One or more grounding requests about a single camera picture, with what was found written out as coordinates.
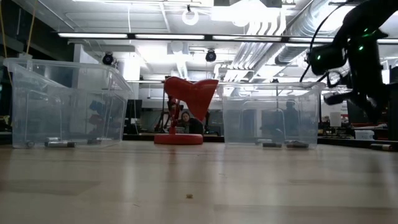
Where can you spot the clear plastic bin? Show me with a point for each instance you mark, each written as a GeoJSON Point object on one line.
{"type": "Point", "coordinates": [270, 109]}
{"type": "Point", "coordinates": [62, 102]}

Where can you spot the dark battery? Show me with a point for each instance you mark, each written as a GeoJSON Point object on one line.
{"type": "Point", "coordinates": [297, 144]}
{"type": "Point", "coordinates": [381, 147]}
{"type": "Point", "coordinates": [272, 145]}

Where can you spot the red desk lamp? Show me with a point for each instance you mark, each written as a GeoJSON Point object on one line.
{"type": "Point", "coordinates": [192, 93]}

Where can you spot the silver battery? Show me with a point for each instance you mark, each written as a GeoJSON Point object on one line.
{"type": "Point", "coordinates": [60, 144]}

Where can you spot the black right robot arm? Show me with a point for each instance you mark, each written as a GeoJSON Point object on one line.
{"type": "Point", "coordinates": [363, 68]}

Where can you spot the white box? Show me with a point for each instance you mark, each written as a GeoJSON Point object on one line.
{"type": "Point", "coordinates": [364, 134]}

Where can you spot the black ceiling spotlight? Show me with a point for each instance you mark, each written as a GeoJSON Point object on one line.
{"type": "Point", "coordinates": [211, 55]}
{"type": "Point", "coordinates": [108, 58]}

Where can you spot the person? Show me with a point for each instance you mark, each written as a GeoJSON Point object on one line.
{"type": "Point", "coordinates": [194, 126]}

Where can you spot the ceiling light strip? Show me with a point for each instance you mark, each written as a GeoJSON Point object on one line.
{"type": "Point", "coordinates": [93, 35]}

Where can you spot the silver ventilation duct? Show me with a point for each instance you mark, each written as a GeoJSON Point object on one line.
{"type": "Point", "coordinates": [298, 46]}

